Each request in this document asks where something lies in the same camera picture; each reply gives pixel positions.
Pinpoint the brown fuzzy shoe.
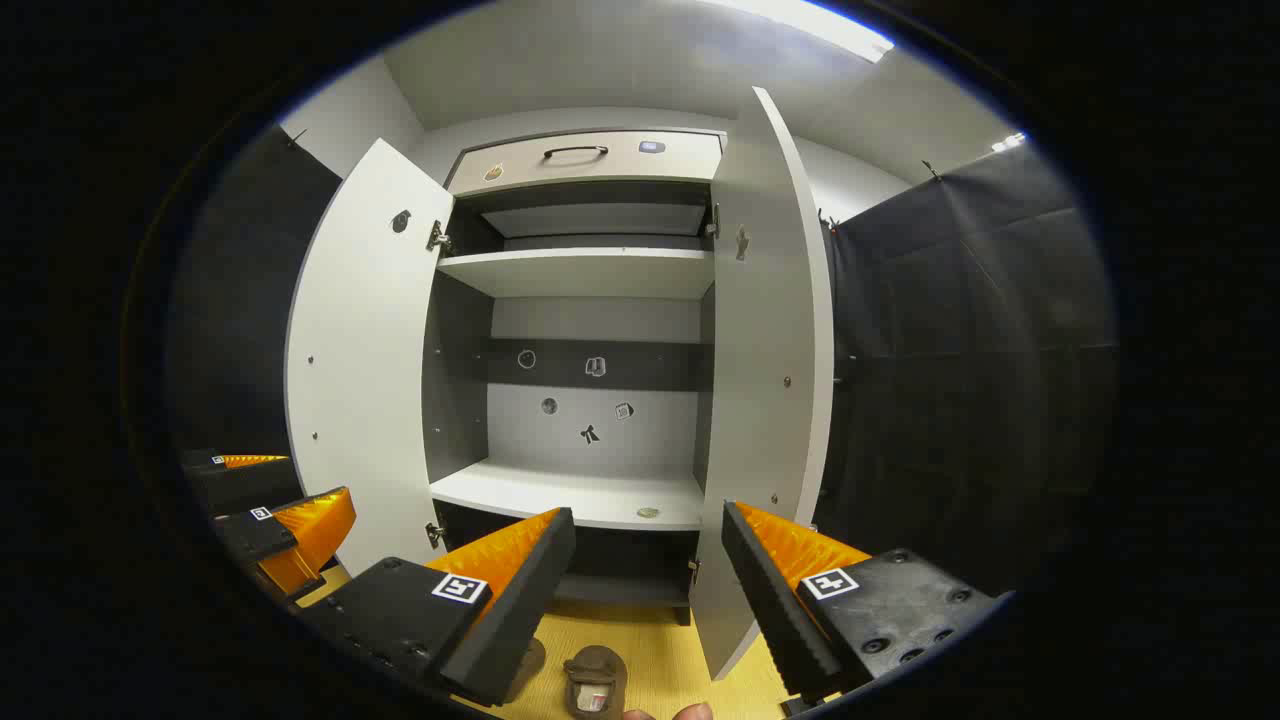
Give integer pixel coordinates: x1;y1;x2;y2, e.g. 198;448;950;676
563;645;629;719

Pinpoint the black backdrop cloth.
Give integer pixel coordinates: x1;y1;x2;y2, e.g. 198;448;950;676
820;140;1116;593

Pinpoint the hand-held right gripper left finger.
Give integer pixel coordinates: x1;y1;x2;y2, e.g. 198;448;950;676
298;507;578;707

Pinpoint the white shoe cabinet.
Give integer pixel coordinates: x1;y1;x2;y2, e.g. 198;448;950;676
420;127;728;628

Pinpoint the white cabinet shelf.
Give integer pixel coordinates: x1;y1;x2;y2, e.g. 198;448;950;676
430;458;706;531
437;247;716;301

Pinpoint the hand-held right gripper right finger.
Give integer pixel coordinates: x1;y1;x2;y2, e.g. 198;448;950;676
720;500;1009;706

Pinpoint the white cabinet door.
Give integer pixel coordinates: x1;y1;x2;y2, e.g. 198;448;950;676
285;138;456;579
690;87;836;681

